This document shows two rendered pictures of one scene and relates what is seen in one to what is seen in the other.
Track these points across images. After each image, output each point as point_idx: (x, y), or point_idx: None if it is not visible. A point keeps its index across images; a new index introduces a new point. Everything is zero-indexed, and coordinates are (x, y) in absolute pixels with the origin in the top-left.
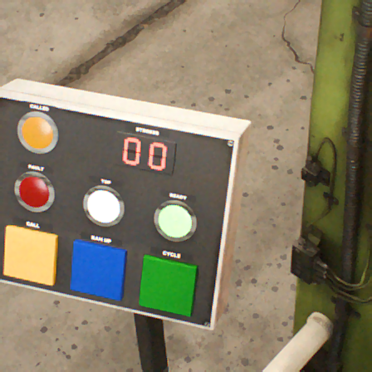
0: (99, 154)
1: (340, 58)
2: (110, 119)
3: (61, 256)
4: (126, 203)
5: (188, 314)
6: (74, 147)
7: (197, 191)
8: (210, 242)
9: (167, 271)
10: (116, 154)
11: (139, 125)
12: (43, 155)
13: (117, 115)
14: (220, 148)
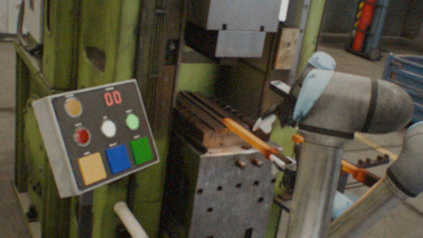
0: (98, 106)
1: (127, 55)
2: (96, 89)
3: (102, 161)
4: (115, 123)
5: (152, 157)
6: (88, 108)
7: (133, 106)
8: (145, 124)
9: (139, 143)
10: (104, 102)
11: (106, 87)
12: (78, 117)
13: (97, 86)
14: (132, 85)
